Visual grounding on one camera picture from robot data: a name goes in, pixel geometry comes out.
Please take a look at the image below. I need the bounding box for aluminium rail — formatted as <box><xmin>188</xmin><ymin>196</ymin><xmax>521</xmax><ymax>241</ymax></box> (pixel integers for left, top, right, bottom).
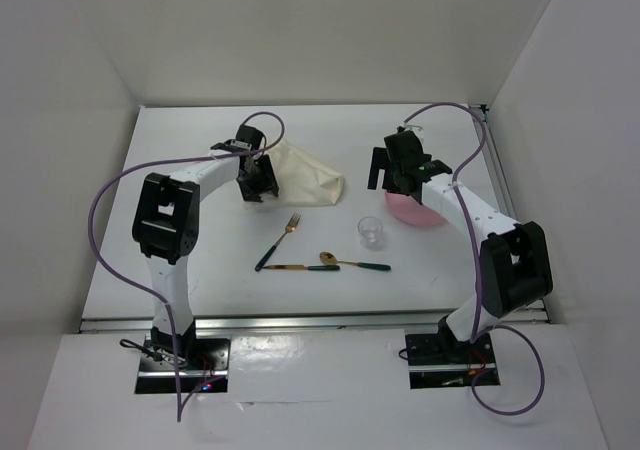
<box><xmin>469</xmin><ymin>102</ymin><xmax>546</xmax><ymax>311</ymax></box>
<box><xmin>79</xmin><ymin>307</ymin><xmax>551</xmax><ymax>334</ymax></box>

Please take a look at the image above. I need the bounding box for gold knife green handle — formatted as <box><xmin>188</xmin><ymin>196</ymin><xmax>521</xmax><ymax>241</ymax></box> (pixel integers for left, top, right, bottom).
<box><xmin>262</xmin><ymin>264</ymin><xmax>341</xmax><ymax>272</ymax></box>

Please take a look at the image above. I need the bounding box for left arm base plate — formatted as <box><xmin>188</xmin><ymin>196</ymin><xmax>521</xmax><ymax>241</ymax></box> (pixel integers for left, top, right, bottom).
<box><xmin>134</xmin><ymin>337</ymin><xmax>231</xmax><ymax>395</ymax></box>

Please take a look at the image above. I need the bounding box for gold spoon green handle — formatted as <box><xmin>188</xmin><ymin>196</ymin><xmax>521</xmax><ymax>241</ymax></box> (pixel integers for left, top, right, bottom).
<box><xmin>319</xmin><ymin>252</ymin><xmax>392</xmax><ymax>272</ymax></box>

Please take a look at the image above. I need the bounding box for clear drinking glass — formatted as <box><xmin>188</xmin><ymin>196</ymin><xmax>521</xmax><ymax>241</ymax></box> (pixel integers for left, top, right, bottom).
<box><xmin>357</xmin><ymin>216</ymin><xmax>385</xmax><ymax>250</ymax></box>

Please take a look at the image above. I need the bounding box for pink plate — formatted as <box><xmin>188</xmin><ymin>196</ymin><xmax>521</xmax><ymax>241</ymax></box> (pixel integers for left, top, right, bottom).
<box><xmin>384</xmin><ymin>192</ymin><xmax>446</xmax><ymax>228</ymax></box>

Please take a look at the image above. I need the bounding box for aluminium front rail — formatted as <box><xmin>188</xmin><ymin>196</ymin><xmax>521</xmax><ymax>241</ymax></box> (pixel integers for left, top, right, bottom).
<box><xmin>79</xmin><ymin>307</ymin><xmax>551</xmax><ymax>334</ymax></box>

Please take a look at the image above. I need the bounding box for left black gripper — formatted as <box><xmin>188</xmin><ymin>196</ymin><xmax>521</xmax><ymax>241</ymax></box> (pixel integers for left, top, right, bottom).
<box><xmin>235</xmin><ymin>154</ymin><xmax>279</xmax><ymax>203</ymax></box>

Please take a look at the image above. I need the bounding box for gold fork green handle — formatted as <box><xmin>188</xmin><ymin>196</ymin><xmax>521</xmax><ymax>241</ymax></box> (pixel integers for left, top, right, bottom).
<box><xmin>254</xmin><ymin>213</ymin><xmax>301</xmax><ymax>272</ymax></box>

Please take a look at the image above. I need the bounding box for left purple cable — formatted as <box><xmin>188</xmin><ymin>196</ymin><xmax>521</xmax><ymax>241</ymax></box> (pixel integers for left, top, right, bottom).
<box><xmin>87</xmin><ymin>111</ymin><xmax>286</xmax><ymax>422</ymax></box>

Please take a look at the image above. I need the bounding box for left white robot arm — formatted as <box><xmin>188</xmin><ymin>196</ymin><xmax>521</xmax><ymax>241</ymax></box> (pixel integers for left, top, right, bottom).
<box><xmin>132</xmin><ymin>125</ymin><xmax>279</xmax><ymax>369</ymax></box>

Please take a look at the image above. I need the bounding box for cream cloth napkin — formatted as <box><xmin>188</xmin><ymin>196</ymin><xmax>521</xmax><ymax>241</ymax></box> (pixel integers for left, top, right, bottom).
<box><xmin>245</xmin><ymin>140</ymin><xmax>345</xmax><ymax>209</ymax></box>

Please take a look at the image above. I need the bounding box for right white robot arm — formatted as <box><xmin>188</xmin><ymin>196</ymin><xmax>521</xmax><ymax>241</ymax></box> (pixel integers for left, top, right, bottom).
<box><xmin>367</xmin><ymin>128</ymin><xmax>553</xmax><ymax>362</ymax></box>

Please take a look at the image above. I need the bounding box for aluminium right side rail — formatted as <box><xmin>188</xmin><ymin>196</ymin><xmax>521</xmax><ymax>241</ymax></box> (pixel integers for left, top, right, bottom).
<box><xmin>469</xmin><ymin>102</ymin><xmax>546</xmax><ymax>311</ymax></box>

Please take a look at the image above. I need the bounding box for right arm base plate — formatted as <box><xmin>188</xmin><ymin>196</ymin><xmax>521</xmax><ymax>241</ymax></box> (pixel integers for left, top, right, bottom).
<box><xmin>398</xmin><ymin>334</ymin><xmax>500</xmax><ymax>390</ymax></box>

